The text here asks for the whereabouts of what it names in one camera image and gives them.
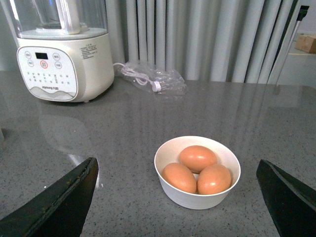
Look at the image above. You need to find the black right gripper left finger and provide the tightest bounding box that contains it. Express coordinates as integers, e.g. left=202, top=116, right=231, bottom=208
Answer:
left=0, top=158, right=99, bottom=237

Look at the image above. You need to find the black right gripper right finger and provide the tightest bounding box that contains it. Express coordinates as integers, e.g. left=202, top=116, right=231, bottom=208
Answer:
left=256, top=159, right=316, bottom=237

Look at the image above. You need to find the brown egg bowl right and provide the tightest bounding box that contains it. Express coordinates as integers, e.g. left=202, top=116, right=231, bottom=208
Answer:
left=197, top=164, right=232, bottom=195

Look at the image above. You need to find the brown egg bowl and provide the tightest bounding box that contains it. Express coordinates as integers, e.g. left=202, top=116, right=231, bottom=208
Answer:
left=162, top=162, right=197, bottom=194
left=179, top=145, right=218, bottom=173
left=197, top=164, right=232, bottom=195

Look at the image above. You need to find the brown egg bowl top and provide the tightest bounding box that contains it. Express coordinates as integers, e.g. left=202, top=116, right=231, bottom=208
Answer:
left=179, top=145, right=218, bottom=173

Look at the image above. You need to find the brown egg bowl left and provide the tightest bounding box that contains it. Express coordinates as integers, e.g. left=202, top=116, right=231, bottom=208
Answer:
left=162, top=162, right=197, bottom=194

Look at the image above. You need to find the cardboard box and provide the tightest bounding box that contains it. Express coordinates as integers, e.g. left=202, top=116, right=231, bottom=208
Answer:
left=295, top=35, right=316, bottom=54

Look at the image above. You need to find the white bowl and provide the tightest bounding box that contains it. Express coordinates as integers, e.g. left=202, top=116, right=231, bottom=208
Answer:
left=154, top=136, right=241, bottom=210

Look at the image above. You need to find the white Joyoung blender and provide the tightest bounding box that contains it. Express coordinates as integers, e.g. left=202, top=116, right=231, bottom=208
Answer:
left=2, top=0, right=114, bottom=102

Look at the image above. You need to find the clear plastic bag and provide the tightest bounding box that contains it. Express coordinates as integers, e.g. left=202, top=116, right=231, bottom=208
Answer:
left=113, top=60, right=188, bottom=95

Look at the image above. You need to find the metal tripod pole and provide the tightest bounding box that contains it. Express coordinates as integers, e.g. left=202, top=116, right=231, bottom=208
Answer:
left=269, top=3, right=310, bottom=86

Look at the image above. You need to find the white power cord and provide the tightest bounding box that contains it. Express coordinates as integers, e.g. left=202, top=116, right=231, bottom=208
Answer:
left=113, top=62, right=161, bottom=93

